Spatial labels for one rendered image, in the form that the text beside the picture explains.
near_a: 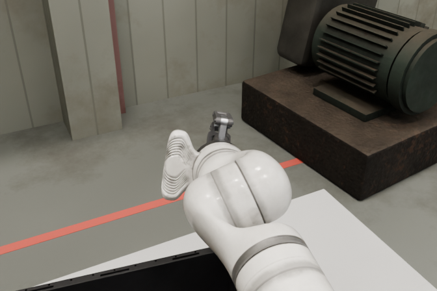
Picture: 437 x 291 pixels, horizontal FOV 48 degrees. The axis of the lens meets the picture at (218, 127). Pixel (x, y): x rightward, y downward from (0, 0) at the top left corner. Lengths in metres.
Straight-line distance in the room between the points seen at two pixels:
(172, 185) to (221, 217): 0.20
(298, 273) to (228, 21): 3.03
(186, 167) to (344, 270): 0.61
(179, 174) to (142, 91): 2.67
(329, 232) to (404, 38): 1.44
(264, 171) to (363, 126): 2.13
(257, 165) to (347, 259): 0.75
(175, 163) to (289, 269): 0.28
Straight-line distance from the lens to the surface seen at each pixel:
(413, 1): 4.40
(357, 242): 1.24
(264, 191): 0.46
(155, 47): 3.20
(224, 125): 0.70
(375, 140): 2.48
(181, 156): 0.63
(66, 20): 2.73
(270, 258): 0.40
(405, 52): 2.44
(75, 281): 0.83
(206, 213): 0.45
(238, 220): 0.46
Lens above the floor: 1.52
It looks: 30 degrees down
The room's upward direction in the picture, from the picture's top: straight up
